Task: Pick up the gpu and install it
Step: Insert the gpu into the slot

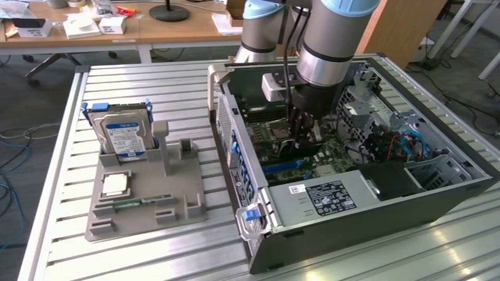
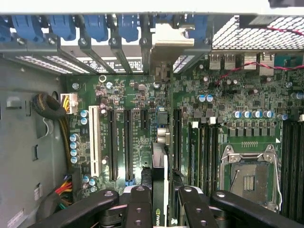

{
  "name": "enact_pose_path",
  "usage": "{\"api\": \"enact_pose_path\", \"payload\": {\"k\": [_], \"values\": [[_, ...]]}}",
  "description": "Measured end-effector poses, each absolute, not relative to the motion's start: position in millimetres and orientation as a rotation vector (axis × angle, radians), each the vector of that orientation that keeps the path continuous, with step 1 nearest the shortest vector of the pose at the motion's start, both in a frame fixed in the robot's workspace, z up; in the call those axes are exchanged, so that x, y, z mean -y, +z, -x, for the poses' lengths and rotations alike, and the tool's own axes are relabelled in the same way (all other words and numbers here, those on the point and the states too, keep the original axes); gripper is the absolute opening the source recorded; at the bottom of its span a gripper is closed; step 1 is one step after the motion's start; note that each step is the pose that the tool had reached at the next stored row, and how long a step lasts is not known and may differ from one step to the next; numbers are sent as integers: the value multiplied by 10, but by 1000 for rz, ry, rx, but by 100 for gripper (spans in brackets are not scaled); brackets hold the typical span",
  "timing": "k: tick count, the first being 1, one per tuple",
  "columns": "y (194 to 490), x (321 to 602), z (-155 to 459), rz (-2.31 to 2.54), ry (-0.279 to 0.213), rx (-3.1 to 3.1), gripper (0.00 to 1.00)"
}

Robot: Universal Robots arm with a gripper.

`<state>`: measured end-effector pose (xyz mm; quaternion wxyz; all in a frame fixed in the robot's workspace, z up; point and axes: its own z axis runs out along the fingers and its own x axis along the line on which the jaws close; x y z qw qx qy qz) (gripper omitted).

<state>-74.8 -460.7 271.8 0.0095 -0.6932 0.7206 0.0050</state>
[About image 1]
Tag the white paper stack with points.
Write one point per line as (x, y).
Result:
(226, 26)

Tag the silver chipset heat sink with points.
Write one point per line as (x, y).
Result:
(324, 171)

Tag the brown cardboard box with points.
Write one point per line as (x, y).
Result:
(233, 8)

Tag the CPU socket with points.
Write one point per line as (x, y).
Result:
(277, 130)

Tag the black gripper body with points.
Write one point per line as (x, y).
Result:
(313, 101)

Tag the white box with roll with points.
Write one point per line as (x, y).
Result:
(80, 29)

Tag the slanted metal disk bay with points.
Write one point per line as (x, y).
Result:
(441, 172)

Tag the white box with black top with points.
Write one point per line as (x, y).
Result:
(33, 30)

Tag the black chair base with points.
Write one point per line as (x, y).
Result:
(46, 63)

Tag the small white labelled box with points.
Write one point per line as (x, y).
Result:
(112, 26)

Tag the black round lamp base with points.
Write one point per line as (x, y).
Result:
(169, 13)

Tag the white box with red button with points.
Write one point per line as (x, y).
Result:
(426, 44)

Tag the grey parts rack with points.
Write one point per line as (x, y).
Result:
(148, 187)

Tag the perforated metal disk bay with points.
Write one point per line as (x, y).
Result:
(358, 117)

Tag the green motherboard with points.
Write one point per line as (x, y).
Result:
(332, 152)

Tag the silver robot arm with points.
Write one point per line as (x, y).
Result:
(332, 35)

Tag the grey power supply unit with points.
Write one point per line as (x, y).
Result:
(292, 210)

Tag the wooden desk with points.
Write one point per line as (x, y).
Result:
(176, 29)

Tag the grey cup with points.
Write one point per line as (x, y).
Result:
(56, 3)

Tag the pale tape roll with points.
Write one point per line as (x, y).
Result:
(76, 3)

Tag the wooden cabinet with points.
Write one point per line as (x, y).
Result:
(405, 29)

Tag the blue case latch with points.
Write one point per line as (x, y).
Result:
(250, 215)

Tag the metal socket cover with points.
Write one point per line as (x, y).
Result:
(317, 133)

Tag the white table leg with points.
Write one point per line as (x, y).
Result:
(489, 65)

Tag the dark bag of parts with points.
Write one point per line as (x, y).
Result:
(102, 7)

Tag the white table frame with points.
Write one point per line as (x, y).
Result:
(448, 29)

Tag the open black PC case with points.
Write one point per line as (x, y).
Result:
(350, 234)

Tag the red booklet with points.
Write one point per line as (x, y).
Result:
(10, 31)

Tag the hard disk with blue bracket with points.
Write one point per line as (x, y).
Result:
(117, 137)

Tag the graphics card with metal bracket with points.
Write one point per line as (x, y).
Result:
(308, 150)

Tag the silver CPU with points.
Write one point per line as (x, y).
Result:
(113, 185)

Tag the black floor device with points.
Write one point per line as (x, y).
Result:
(428, 64)

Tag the orange packet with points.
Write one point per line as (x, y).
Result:
(126, 11)

